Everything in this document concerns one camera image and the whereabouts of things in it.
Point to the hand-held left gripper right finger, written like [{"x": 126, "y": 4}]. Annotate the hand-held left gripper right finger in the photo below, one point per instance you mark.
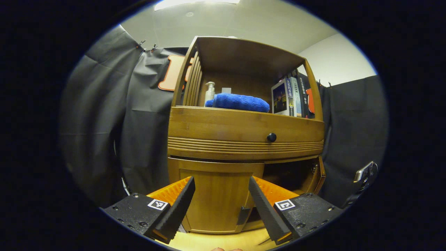
[{"x": 264, "y": 212}]

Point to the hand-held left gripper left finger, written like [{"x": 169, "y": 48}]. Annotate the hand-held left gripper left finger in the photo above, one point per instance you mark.
[{"x": 177, "y": 212}]

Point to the wooden double-door shoe cabinet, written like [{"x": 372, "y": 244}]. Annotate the wooden double-door shoe cabinet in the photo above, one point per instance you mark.
[{"x": 226, "y": 125}]

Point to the pale grey spine book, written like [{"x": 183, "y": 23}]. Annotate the pale grey spine book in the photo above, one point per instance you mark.
[{"x": 297, "y": 97}]

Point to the blue spine picture-cover book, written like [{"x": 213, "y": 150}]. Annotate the blue spine picture-cover book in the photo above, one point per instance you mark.
[{"x": 280, "y": 99}]

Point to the blue folded towel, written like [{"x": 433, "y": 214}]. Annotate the blue folded towel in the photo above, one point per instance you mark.
[{"x": 238, "y": 103}]

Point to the black backdrop cloth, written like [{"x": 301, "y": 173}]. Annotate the black backdrop cloth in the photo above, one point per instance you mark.
[{"x": 104, "y": 115}]

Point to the clear pump bottle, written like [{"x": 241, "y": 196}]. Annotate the clear pump bottle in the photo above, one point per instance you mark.
[{"x": 209, "y": 94}]

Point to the small grey box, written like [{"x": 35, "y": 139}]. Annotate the small grey box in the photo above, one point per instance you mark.
[{"x": 226, "y": 90}]

